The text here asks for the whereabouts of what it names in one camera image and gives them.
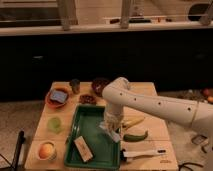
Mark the black stand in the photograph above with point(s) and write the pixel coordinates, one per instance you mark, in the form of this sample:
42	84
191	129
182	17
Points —
19	143

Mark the light green cup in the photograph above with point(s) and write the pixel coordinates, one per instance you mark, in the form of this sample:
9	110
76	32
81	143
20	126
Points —
54	125

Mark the green plastic tray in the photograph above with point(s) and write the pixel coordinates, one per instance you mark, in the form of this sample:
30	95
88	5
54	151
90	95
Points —
106	153

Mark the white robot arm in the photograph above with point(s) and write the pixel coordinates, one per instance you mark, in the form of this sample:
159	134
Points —
189	113

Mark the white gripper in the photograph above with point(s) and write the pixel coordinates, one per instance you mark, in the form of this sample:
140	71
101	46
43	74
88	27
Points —
111	124

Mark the tan rectangular block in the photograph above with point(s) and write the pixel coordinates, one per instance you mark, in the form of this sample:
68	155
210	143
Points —
83	149

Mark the dark red bowl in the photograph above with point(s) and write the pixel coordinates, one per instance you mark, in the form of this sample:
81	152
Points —
98	84

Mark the blue towel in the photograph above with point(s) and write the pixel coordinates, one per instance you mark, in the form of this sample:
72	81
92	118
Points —
58	96

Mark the yellow banana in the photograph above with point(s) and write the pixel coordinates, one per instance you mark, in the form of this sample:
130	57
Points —
128	123

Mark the orange bowl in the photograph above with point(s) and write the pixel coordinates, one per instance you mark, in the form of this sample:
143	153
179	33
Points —
54	104

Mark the white handled brush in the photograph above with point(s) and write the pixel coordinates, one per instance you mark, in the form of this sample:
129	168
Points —
128	156

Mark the green pepper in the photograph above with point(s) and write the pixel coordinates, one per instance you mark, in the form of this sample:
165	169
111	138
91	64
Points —
135	138

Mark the grey box on floor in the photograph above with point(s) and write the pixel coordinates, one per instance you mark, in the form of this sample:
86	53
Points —
198	139

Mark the white cup with orange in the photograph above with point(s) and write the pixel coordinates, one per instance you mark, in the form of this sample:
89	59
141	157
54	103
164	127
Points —
46	151

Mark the dark metal cup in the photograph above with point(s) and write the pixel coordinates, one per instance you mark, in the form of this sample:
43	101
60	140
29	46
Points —
75	86

